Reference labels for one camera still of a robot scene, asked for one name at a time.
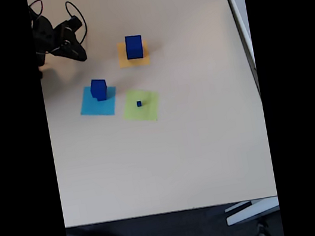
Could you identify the orange paper square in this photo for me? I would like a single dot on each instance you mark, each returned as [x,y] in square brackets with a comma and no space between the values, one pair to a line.
[124,63]

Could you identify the light blue paper square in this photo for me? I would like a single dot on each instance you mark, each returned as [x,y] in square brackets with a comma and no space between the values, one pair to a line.
[92,109]

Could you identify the green paper square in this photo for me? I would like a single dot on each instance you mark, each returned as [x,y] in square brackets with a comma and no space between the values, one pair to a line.
[150,110]

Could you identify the medium blue cube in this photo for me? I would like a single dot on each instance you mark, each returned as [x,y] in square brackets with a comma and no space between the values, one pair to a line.
[98,88]

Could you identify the large blue cube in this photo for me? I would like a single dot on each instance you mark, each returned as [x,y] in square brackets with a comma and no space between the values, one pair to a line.
[134,47]

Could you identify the small blue cube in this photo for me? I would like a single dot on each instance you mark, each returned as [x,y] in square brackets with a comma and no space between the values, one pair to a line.
[139,104]

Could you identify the white table foot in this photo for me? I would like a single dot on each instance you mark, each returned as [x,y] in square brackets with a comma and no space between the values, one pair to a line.
[251,211]

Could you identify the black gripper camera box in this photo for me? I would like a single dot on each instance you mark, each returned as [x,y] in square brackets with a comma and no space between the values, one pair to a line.
[75,22]

